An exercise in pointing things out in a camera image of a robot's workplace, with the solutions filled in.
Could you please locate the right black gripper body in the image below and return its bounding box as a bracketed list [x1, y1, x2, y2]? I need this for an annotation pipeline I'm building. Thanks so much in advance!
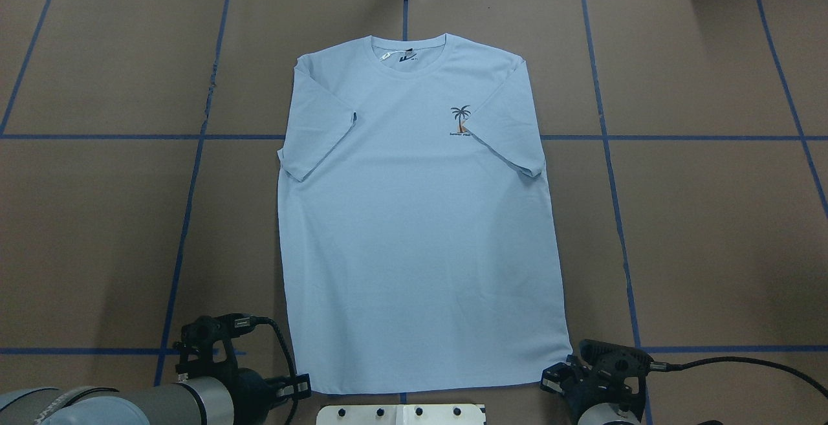
[564, 355, 646, 422]

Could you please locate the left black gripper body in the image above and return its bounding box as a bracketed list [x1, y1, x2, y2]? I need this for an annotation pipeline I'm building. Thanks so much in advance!
[226, 368, 288, 424]

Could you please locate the light blue t-shirt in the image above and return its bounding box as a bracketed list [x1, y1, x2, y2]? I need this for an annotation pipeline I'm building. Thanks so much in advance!
[278, 34, 572, 395]

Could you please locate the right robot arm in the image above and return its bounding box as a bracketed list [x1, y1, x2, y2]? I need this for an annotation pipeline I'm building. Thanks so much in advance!
[540, 353, 646, 424]

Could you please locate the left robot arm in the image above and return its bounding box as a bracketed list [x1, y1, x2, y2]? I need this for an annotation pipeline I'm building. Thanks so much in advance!
[2, 368, 311, 424]

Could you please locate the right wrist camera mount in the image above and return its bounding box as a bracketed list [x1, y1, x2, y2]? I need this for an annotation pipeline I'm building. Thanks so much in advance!
[578, 339, 670, 390]

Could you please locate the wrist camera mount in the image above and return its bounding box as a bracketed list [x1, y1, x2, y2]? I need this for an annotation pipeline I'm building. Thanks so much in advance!
[578, 339, 670, 390]
[173, 313, 266, 383]

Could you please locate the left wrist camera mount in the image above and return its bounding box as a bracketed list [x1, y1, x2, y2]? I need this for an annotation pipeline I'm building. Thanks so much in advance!
[173, 313, 266, 383]

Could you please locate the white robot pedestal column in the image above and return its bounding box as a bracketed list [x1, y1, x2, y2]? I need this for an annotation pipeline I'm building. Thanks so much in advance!
[316, 404, 487, 424]

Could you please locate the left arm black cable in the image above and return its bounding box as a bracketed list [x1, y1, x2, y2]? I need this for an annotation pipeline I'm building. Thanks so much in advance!
[243, 316, 300, 425]

